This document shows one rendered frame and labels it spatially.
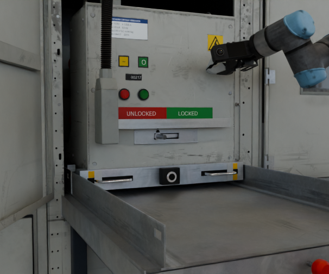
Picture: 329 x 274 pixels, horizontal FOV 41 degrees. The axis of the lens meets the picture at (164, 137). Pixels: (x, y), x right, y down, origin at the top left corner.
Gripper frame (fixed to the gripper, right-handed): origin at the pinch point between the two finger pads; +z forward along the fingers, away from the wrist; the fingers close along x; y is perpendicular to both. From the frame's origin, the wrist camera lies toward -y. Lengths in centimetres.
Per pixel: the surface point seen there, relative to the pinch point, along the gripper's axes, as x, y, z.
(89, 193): -33, -44, 5
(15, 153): -21, -59, 12
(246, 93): -6.3, 20.1, 3.6
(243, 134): -19.8, 19.0, 7.5
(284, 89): -6.5, 33.7, -2.2
